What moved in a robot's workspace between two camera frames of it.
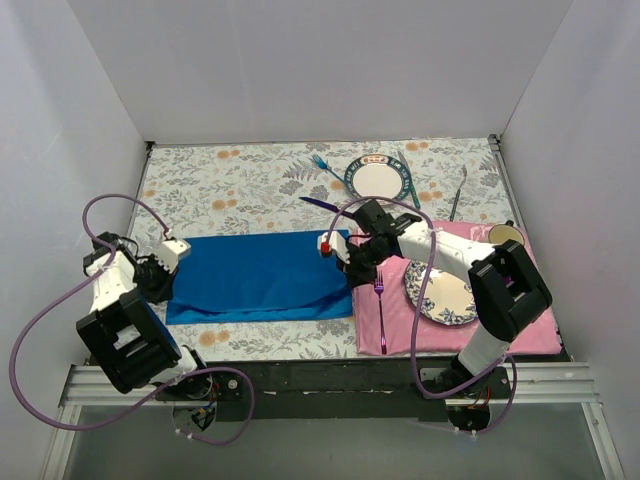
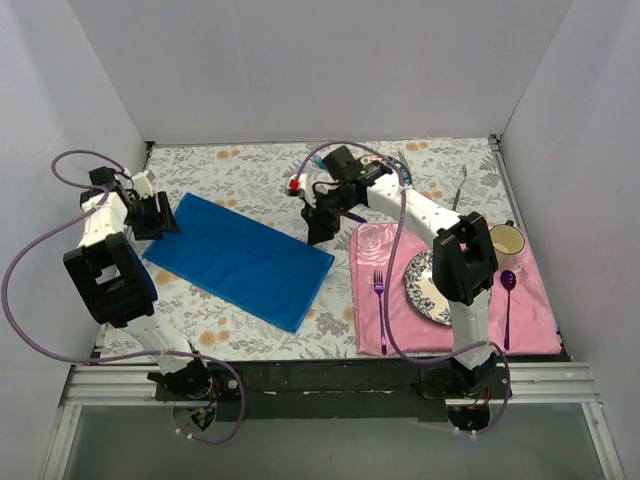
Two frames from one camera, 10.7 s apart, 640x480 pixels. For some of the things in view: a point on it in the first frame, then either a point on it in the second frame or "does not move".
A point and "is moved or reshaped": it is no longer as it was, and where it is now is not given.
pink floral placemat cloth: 386,321 does not move
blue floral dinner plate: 449,300 does not move
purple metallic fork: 378,282 does not move
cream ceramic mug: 501,233 does not move
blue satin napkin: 253,277 is moved or reshaped
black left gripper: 163,280 to 157,213
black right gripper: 355,261 to 318,215
